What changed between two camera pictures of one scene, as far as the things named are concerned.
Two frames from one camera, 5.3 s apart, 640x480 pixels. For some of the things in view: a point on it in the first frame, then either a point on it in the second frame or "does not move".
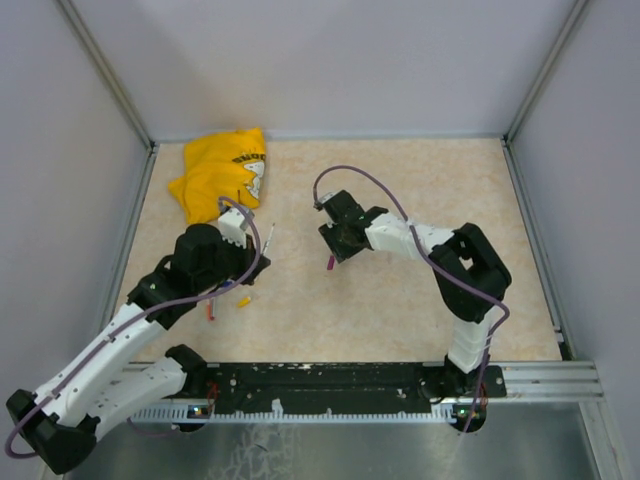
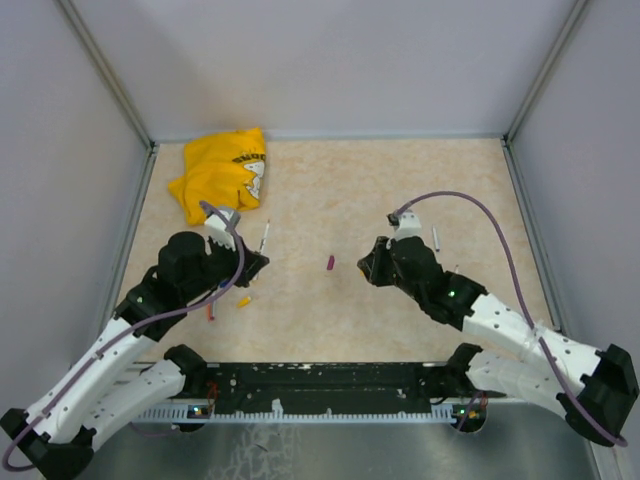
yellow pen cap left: (244, 302) does not move
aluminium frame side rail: (539, 253) does not move
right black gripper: (328, 232) to (372, 264)
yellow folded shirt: (229, 165) does not move
